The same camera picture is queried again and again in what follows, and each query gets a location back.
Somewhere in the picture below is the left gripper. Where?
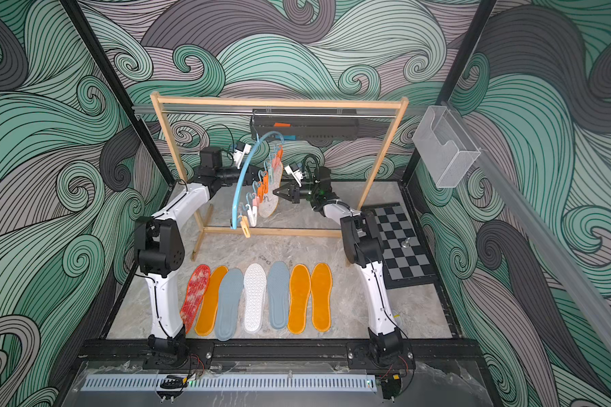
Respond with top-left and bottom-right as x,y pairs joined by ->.
216,163 -> 268,190

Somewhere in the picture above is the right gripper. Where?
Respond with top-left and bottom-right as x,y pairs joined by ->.
279,180 -> 324,205

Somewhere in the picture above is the beige insole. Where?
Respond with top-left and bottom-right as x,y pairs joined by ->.
259,161 -> 283,218

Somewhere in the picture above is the blue clip hanger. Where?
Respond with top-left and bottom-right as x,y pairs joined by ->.
230,129 -> 286,230

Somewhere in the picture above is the grey blue insole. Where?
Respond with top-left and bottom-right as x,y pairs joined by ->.
267,261 -> 290,330
215,268 -> 244,342

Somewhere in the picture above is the orange insole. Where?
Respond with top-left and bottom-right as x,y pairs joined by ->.
287,265 -> 311,335
195,266 -> 228,337
311,263 -> 333,332

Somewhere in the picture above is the white insole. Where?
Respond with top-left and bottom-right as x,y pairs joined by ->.
244,263 -> 266,333

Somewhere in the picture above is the red patterned insole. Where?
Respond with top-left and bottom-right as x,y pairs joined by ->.
180,265 -> 211,332

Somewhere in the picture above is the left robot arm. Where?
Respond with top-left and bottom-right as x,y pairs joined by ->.
134,142 -> 257,366

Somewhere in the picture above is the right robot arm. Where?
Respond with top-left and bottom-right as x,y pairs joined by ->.
273,154 -> 404,366

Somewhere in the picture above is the white clothes peg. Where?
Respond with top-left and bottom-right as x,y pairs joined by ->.
246,205 -> 258,227

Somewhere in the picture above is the wooden clothes rack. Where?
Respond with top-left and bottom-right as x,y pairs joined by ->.
149,90 -> 409,268

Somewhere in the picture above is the black white chessboard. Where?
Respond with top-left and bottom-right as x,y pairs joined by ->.
366,203 -> 436,289

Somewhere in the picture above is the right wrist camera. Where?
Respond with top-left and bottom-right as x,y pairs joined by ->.
284,163 -> 307,188

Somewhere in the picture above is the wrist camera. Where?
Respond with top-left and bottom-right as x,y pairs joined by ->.
284,163 -> 307,188
233,142 -> 252,170

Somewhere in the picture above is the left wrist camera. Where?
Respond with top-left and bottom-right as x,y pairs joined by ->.
233,142 -> 252,170

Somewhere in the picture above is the black wall tool holder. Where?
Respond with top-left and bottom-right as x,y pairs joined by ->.
251,109 -> 360,142

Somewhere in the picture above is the clear acrylic wall box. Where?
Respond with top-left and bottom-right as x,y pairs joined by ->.
412,105 -> 480,189

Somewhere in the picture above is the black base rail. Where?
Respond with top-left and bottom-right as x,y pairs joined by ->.
78,338 -> 482,371

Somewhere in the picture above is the white slotted cable duct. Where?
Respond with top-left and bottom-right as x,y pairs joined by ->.
80,373 -> 377,393

